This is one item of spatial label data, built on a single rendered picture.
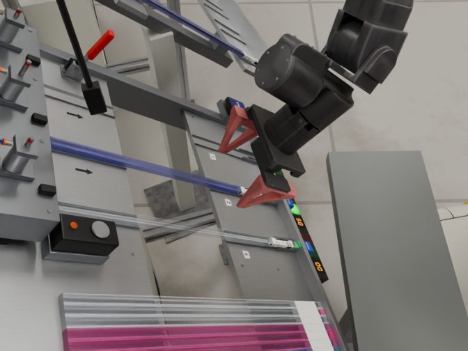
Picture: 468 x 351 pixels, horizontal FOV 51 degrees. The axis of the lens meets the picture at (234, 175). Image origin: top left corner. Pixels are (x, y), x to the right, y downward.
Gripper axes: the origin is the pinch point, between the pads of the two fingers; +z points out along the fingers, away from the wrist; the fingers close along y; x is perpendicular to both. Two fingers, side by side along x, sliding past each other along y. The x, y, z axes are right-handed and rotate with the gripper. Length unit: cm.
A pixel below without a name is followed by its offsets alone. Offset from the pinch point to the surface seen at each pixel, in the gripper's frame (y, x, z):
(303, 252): 2.9, 29.7, 12.0
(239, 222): -2.8, 15.8, 14.0
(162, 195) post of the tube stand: -62, 63, 81
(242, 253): 3.9, 13.6, 13.8
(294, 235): -1.0, 29.7, 12.4
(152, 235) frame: -30, 37, 63
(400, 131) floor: -66, 138, 12
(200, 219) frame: -31, 48, 52
